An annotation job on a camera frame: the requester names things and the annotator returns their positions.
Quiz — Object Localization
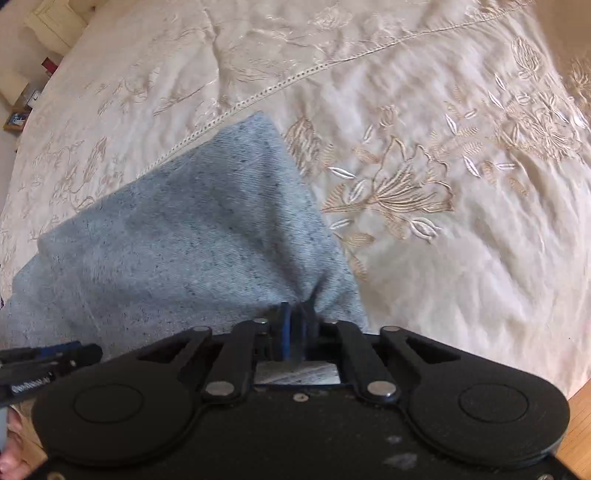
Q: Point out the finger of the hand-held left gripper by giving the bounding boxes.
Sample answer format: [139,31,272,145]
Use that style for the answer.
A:
[0,342,103,370]

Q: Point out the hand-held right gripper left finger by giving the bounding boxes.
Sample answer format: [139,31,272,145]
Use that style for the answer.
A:
[136,302,295,403]

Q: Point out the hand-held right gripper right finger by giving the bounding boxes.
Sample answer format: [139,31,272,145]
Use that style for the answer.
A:
[293,300,462,403]

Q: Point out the grey-blue pants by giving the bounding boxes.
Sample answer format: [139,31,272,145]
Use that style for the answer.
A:
[0,111,370,386]

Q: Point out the person's left hand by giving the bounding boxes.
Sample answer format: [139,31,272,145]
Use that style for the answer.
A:
[0,408,48,480]

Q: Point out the cream embroidered bedspread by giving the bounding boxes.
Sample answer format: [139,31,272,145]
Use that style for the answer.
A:
[0,0,591,407]

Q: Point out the cream table lamp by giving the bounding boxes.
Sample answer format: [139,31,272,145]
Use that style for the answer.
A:
[0,69,29,106]

